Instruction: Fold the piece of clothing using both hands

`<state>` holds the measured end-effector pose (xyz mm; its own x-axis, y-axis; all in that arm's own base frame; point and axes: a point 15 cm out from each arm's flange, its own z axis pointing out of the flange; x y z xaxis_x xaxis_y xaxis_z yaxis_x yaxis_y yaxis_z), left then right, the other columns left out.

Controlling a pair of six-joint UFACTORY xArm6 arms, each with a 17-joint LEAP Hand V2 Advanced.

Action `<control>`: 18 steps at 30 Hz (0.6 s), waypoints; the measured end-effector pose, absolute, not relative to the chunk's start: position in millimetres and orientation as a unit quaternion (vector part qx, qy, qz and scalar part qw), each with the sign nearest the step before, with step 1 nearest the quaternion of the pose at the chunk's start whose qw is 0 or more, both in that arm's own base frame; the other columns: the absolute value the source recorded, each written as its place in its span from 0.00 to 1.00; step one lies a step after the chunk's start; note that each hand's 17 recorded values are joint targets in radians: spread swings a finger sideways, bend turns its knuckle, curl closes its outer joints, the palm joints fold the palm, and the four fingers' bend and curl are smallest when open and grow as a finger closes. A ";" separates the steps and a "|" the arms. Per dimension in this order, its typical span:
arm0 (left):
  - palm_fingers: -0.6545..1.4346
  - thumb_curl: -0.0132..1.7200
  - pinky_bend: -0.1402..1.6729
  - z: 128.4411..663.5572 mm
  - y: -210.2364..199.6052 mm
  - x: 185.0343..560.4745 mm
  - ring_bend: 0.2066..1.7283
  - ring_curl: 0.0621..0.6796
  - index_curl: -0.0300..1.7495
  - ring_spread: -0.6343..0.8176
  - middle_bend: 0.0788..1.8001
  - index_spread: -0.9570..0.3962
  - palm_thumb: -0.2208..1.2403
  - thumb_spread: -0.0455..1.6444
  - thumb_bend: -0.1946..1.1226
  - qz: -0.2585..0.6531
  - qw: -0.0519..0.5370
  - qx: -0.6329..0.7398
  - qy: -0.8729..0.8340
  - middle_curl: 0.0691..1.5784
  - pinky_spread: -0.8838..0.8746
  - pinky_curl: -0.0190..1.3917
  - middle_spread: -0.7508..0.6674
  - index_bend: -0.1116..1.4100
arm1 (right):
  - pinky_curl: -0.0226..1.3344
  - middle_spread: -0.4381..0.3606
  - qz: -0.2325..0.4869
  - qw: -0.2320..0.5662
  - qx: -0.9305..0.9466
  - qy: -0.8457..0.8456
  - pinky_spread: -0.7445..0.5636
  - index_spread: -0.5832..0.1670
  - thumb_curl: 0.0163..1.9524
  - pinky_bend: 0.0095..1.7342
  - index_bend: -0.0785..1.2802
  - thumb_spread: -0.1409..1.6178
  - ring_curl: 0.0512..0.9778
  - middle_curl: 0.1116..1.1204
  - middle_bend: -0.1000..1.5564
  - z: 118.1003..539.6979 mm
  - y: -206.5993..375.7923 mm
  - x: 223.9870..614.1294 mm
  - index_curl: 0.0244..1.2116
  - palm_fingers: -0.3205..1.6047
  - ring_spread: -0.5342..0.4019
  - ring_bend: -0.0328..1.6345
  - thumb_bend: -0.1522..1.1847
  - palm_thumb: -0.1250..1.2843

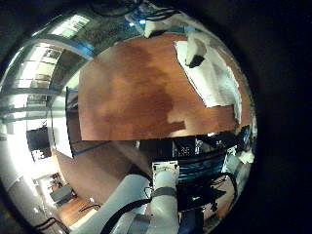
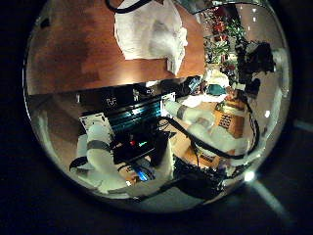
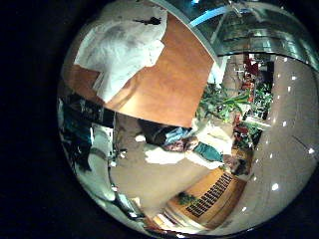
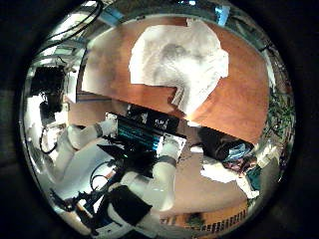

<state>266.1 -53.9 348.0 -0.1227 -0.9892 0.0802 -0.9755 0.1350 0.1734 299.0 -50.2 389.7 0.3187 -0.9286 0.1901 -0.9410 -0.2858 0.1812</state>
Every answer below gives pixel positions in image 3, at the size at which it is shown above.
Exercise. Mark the red white striped cloth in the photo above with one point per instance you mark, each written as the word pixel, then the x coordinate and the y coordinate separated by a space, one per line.
pixel 116 56

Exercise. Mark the large green leafy plant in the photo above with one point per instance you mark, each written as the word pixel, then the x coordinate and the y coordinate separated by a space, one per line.
pixel 219 99

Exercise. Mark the red flower arrangement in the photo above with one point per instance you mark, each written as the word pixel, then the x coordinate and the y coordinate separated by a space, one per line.
pixel 251 71

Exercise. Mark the person in blue shirt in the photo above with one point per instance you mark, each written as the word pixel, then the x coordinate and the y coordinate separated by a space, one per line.
pixel 174 135

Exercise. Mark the green plant on shelf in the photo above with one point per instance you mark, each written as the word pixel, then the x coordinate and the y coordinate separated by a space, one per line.
pixel 263 99

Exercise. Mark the person in teal shirt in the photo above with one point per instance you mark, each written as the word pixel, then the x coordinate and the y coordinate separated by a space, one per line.
pixel 208 151

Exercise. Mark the small green potted plant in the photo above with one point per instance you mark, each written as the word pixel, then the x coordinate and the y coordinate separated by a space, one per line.
pixel 186 198

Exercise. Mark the orange patterned box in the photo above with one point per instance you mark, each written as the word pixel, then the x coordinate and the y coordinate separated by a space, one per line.
pixel 212 195

